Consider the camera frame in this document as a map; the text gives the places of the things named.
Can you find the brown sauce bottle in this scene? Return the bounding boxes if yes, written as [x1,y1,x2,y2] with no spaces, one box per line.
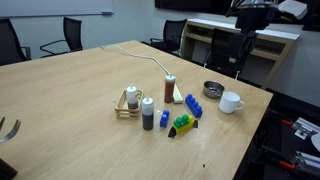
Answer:
[164,75,176,103]

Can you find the front dark sauce bottle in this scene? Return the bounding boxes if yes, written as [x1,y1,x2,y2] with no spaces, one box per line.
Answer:
[142,96,154,130]

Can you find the sauce bottle in box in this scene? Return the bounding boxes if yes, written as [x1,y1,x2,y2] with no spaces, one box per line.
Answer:
[126,84,138,109]

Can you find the small wooden crate box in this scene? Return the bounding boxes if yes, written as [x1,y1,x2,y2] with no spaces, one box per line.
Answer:
[115,90,143,119]

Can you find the beige power strip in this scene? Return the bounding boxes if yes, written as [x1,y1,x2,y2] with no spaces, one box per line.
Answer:
[173,85,183,104]

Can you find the small blue toy block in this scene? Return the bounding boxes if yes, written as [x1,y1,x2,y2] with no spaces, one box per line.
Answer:
[160,110,170,128]

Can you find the long blue toy block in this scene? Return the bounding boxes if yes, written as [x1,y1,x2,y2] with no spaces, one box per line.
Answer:
[185,94,203,118]

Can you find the yellow green toy block rocket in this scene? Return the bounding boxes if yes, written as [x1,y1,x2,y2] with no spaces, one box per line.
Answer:
[168,114,198,138]

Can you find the steel bowl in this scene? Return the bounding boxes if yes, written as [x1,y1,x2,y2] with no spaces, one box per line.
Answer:
[203,81,225,99]

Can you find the white ceramic mug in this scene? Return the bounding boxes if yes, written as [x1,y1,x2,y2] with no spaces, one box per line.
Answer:
[218,91,245,114]

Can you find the wooden sideboard shelf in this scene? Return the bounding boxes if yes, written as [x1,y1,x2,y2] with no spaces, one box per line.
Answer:
[181,19,299,89]

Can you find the whiteboard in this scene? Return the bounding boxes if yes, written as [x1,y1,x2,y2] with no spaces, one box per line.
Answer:
[0,0,114,17]

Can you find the white power cable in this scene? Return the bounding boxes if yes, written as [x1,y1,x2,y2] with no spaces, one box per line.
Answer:
[100,44,172,77]

